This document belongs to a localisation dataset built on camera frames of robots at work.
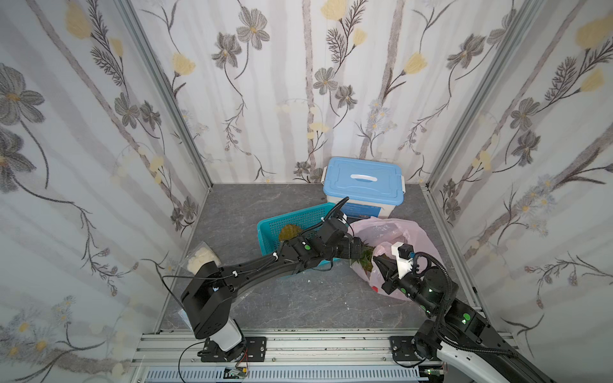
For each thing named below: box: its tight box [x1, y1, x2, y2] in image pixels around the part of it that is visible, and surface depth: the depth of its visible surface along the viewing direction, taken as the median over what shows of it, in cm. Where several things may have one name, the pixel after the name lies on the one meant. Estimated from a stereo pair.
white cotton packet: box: [180, 240, 222, 276], surface depth 95 cm
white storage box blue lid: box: [320, 156, 407, 219], surface depth 101 cm
